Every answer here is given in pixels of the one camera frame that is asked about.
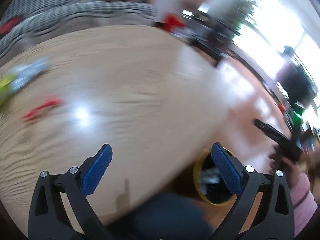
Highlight red cigarette pack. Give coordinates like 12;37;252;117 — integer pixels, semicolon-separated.
23;99;63;121

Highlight yellow green snack bag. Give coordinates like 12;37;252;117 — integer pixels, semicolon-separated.
0;74;17;106

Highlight red bag by wall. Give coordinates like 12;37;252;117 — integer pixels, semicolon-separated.
163;13;185;32

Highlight red cloth on sofa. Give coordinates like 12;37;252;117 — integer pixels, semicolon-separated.
0;15;24;36

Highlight person right hand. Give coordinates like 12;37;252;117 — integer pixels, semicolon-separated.
268;145;300;189

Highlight striped black white sofa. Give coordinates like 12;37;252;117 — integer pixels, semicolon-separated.
1;0;156;57

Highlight dark clothes on rack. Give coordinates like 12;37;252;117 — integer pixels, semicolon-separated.
275;46;318;108

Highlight blue grey wrapper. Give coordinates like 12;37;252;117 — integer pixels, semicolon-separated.
9;58;49;94

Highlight black low table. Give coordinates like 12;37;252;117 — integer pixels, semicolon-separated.
185;11;240;67

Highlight pink sleeve forearm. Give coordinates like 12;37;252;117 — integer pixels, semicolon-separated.
290;173;318;237

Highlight yellow rimmed trash bin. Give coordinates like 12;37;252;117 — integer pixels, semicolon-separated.
193;147;235;206

